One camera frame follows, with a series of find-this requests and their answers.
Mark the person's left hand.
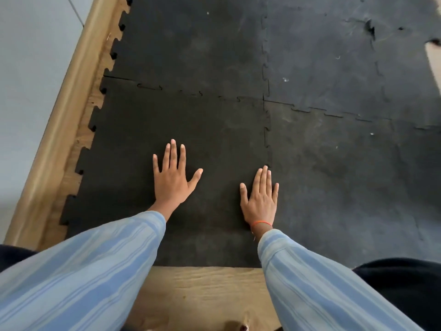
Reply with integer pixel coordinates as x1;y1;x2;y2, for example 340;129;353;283
152;139;204;207

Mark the person's right hand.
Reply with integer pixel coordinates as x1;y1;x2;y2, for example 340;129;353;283
239;165;280;224

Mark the person's right forearm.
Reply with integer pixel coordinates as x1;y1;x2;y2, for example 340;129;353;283
252;222;425;331

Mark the light wooden edge rail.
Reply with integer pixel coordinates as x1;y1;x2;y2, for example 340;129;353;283
3;0;122;251

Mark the black foam puzzle mat tile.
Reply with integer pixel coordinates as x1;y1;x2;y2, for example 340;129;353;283
263;99;441;269
261;0;441;131
59;76;272;268
99;0;270;101

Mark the person's left forearm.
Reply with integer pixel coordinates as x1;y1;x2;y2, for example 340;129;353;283
0;200;181;331

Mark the person's dark trouser leg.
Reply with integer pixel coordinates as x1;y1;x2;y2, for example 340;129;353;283
0;244;38;273
352;257;441;331

